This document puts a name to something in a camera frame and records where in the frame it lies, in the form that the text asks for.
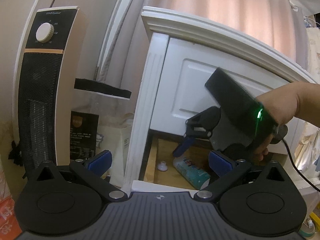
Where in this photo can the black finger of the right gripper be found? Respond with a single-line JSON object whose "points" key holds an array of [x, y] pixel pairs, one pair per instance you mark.
{"points": [[183, 146]]}

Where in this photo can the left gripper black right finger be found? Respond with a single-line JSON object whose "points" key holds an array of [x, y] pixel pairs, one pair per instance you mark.
{"points": [[241, 181]]}

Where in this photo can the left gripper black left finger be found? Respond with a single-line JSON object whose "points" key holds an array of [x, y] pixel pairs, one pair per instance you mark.
{"points": [[80, 181]]}

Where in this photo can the white supplement bottle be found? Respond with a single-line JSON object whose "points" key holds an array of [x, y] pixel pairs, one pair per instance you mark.
{"points": [[196, 176]]}

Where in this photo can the white drawer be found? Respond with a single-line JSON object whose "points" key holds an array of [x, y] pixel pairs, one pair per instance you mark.
{"points": [[160, 149], [195, 78]]}

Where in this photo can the person right hand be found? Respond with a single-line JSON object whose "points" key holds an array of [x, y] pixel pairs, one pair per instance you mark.
{"points": [[297, 99]]}

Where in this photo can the small white knob piece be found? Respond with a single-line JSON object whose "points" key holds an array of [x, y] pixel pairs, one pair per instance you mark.
{"points": [[162, 166]]}

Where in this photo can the white tote bag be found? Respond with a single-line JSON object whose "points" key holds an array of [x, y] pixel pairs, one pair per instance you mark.
{"points": [[116, 140]]}

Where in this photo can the black printed snack bag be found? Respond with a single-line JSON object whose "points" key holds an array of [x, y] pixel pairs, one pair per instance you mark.
{"points": [[83, 135]]}

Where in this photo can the floral beige hanging cloth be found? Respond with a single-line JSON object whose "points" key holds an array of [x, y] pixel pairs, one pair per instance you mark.
{"points": [[307, 152]]}

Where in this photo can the white wooden nightstand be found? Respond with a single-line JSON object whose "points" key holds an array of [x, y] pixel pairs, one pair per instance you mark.
{"points": [[163, 24]]}

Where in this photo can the green tape roll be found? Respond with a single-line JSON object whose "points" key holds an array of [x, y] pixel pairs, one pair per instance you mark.
{"points": [[306, 231]]}

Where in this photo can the red printed bag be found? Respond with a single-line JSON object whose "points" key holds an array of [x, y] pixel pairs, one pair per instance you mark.
{"points": [[9, 227]]}

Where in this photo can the beige tower heater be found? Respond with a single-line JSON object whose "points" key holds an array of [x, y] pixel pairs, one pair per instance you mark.
{"points": [[45, 80]]}

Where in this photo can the pink curtain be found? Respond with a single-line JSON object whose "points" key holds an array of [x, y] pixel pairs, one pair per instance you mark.
{"points": [[274, 22]]}

